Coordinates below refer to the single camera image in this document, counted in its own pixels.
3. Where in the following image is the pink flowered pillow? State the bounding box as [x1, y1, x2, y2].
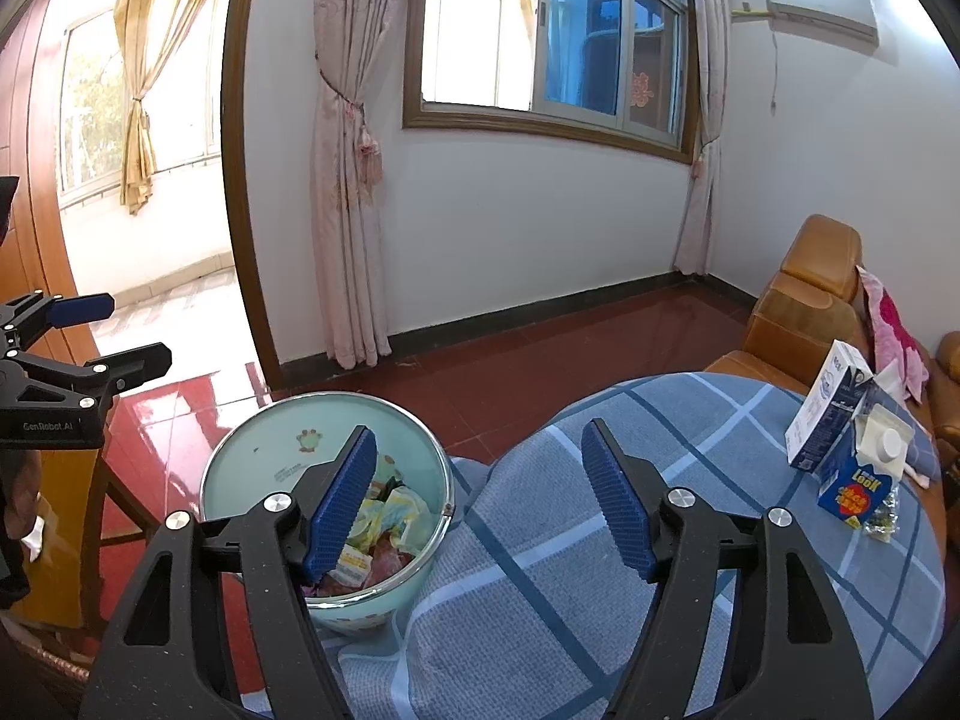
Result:
[855, 266, 931, 402]

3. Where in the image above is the light green trash bin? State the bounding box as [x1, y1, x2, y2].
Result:
[199, 390, 457, 635]

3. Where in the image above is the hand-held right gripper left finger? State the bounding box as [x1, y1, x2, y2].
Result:
[79, 426, 380, 720]

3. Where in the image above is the clear snack packet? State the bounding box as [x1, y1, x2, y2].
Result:
[862, 480, 901, 537]

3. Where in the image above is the balcony window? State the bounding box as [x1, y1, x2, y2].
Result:
[58, 0, 226, 211]

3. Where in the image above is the blue plaid tablecloth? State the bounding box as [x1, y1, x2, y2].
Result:
[240, 371, 947, 720]

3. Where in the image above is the narrow pink curtain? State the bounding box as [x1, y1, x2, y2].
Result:
[673, 0, 740, 276]

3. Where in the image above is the brown leather armchair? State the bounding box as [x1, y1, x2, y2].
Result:
[705, 214, 960, 466]

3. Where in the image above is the brown leather sofa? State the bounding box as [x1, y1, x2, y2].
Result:
[934, 330, 960, 466]

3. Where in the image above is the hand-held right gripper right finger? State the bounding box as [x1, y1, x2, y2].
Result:
[581, 418, 875, 720]

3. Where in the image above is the tall dark blue carton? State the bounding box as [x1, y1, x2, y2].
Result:
[785, 340, 875, 473]

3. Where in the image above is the white air conditioner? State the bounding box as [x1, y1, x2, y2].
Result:
[765, 0, 878, 44]

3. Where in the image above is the wide pink curtain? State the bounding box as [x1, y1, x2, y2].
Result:
[310, 0, 421, 371]

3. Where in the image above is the white cloth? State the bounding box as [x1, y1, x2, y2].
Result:
[874, 360, 908, 402]

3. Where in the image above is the blue white capped carton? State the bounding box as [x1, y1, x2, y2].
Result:
[816, 403, 916, 526]

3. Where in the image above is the wood framed window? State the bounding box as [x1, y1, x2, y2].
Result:
[403, 0, 702, 166]

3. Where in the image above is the person's left hand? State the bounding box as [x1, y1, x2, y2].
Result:
[0, 454, 46, 541]

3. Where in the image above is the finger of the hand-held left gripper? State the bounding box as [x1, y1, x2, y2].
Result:
[0, 291, 115, 350]
[0, 341, 173, 410]

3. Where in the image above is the light wooden chair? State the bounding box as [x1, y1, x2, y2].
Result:
[0, 390, 203, 691]

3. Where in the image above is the wooden door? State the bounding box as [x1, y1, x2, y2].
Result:
[0, 0, 98, 361]

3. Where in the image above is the light yellow blue packet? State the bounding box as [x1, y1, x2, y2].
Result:
[352, 480, 437, 552]

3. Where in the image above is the wooden door frame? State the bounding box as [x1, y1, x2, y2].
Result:
[221, 0, 286, 391]

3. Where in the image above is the yellow curtain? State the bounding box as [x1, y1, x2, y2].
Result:
[112, 0, 241, 216]

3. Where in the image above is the folded blue plaid blanket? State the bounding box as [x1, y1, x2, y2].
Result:
[904, 427, 942, 485]

